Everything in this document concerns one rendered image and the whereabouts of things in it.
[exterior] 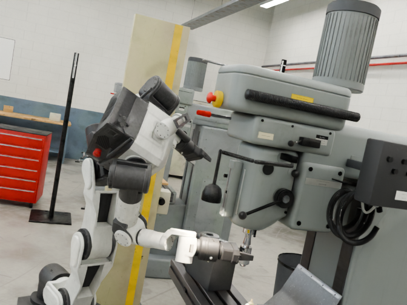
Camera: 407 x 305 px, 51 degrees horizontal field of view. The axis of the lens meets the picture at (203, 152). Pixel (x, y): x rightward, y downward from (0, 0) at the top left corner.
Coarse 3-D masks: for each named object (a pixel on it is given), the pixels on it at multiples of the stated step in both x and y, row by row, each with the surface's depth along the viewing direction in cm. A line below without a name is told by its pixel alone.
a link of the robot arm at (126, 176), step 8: (120, 168) 153; (128, 168) 154; (136, 168) 155; (144, 168) 157; (120, 176) 152; (128, 176) 152; (136, 176) 153; (144, 176) 153; (120, 184) 152; (128, 184) 153; (136, 184) 153; (120, 192) 158; (128, 192) 156; (136, 192) 156; (128, 200) 158; (136, 200) 159
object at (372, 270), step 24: (360, 216) 161; (384, 216) 163; (312, 240) 187; (336, 240) 172; (384, 240) 162; (312, 264) 185; (336, 264) 170; (360, 264) 162; (384, 264) 164; (336, 288) 167; (360, 288) 162; (384, 288) 166
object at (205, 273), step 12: (192, 264) 197; (204, 264) 188; (216, 264) 183; (228, 264) 186; (192, 276) 196; (204, 276) 187; (216, 276) 184; (228, 276) 187; (216, 288) 185; (228, 288) 188
